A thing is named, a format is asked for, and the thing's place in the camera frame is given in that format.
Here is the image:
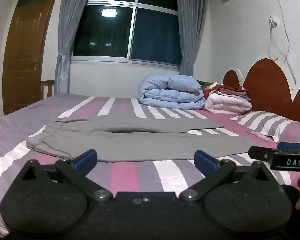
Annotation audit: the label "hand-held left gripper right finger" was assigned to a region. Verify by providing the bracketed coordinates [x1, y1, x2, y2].
[179, 150, 276, 203]

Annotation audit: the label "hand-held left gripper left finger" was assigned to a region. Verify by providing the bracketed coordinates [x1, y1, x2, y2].
[20, 149, 113, 203]

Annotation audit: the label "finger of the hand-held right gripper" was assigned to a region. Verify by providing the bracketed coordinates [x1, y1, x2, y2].
[277, 142, 300, 151]
[248, 146, 280, 160]

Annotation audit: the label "grey pants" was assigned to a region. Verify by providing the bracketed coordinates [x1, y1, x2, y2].
[26, 119, 273, 162]

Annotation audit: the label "striped pillow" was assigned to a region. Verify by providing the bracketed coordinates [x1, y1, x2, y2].
[230, 110, 300, 143]

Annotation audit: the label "striped bed sheet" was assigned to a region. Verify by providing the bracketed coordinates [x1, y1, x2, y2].
[0, 92, 300, 238]

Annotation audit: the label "folded white blanket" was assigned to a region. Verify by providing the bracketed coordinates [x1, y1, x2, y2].
[204, 92, 252, 114]

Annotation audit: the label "red-brown scalloped headboard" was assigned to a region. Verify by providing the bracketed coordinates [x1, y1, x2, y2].
[223, 58, 300, 124]

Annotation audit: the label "stack of folded clothes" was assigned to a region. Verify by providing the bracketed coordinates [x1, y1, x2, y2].
[202, 81, 251, 99]

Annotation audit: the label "folded light blue duvet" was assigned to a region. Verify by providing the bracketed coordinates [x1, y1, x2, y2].
[137, 74, 206, 110]

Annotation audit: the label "wooden chair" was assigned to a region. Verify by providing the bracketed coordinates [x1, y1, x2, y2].
[40, 80, 55, 98]

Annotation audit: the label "brown wooden door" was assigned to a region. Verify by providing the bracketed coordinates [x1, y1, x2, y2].
[2, 0, 63, 115]

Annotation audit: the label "grey curtain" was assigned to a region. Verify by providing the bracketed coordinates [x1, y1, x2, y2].
[176, 0, 210, 77]
[54, 0, 95, 95]

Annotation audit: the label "sliding window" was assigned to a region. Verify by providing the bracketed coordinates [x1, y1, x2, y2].
[72, 0, 182, 68]

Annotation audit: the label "white cable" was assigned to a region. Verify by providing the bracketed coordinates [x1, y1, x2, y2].
[269, 0, 297, 85]

